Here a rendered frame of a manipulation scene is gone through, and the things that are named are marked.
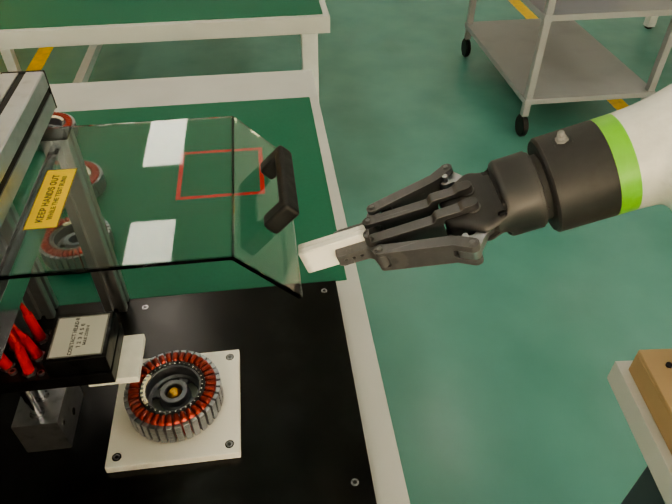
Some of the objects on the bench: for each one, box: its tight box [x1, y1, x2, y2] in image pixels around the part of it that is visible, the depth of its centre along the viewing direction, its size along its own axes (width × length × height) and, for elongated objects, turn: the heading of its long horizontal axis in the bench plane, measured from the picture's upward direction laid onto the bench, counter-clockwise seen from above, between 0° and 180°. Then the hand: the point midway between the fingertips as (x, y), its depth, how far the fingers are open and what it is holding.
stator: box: [123, 350, 224, 443], centre depth 71 cm, size 11×11×4 cm
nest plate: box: [105, 349, 241, 473], centre depth 72 cm, size 15×15×1 cm
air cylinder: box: [11, 386, 83, 453], centre depth 70 cm, size 5×8×6 cm
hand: (335, 249), depth 59 cm, fingers closed
